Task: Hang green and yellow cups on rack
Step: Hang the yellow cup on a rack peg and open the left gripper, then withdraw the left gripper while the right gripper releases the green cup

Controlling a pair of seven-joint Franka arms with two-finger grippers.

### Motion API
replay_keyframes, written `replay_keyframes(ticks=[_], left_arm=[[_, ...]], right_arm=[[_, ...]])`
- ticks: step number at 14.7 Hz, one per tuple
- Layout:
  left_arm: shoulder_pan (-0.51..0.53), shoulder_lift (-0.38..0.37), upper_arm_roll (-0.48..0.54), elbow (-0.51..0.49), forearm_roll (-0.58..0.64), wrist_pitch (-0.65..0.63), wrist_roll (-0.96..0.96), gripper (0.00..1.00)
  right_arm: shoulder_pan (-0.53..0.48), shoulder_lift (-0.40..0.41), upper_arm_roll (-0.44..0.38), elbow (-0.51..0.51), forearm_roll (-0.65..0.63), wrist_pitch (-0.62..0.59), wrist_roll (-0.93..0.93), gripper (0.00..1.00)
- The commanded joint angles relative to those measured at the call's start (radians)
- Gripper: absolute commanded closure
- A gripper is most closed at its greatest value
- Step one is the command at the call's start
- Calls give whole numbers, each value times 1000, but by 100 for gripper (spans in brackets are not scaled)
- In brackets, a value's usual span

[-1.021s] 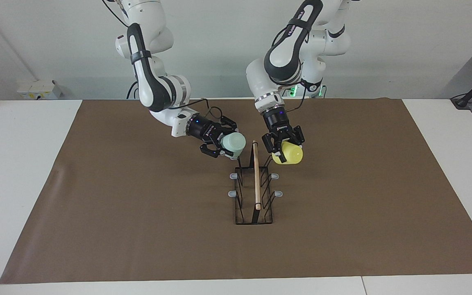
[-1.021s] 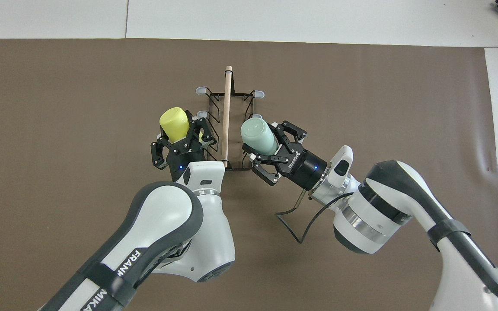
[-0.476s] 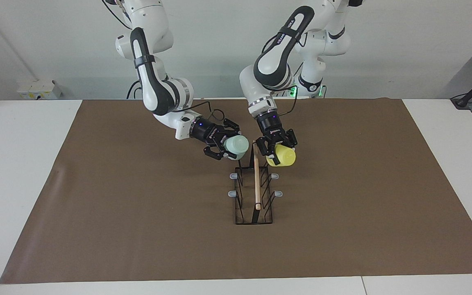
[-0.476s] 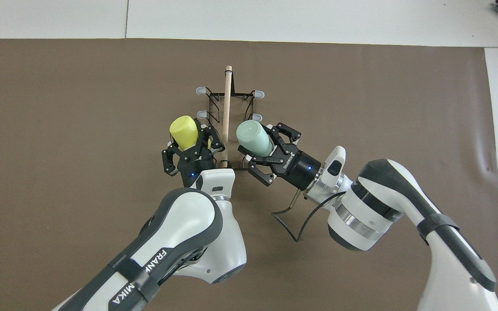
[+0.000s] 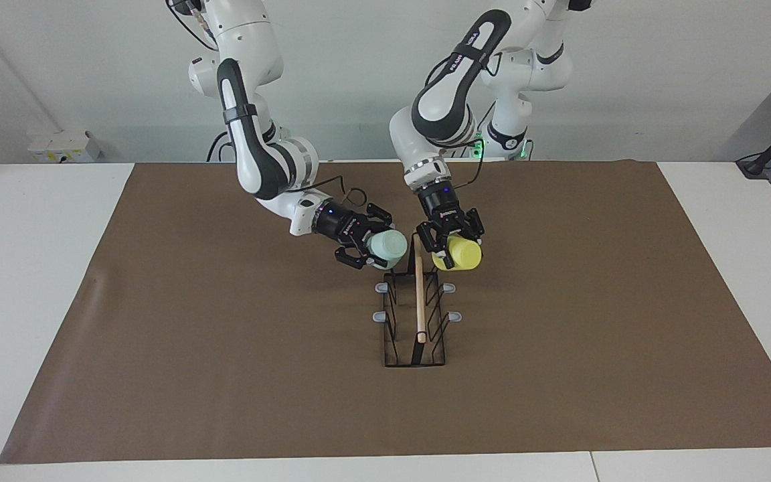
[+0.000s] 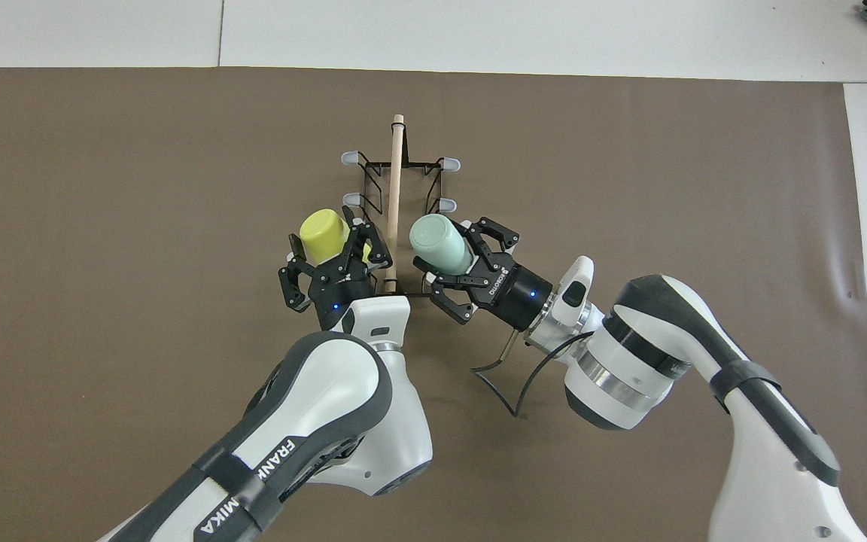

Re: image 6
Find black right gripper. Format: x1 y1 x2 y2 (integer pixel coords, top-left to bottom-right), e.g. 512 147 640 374
412 216 554 331

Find yellow plastic cup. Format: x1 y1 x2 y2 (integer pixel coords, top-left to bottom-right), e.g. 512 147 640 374
299 209 352 266

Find pale green plastic cup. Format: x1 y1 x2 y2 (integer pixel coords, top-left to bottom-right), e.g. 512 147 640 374
409 214 475 276

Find brown paper table mat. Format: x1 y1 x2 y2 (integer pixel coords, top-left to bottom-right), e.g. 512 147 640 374
0 66 867 542

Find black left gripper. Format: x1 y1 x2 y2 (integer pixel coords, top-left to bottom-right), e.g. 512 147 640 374
277 206 394 332

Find black wire cup rack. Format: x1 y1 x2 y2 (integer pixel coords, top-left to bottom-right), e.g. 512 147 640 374
340 114 462 299

